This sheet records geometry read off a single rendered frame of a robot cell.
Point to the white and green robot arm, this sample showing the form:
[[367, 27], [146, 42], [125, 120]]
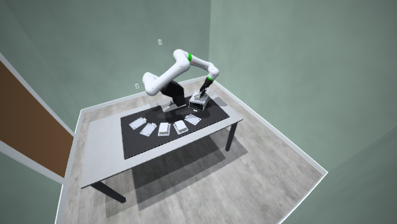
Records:
[[153, 84]]

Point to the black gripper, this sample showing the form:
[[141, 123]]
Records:
[[203, 89]]

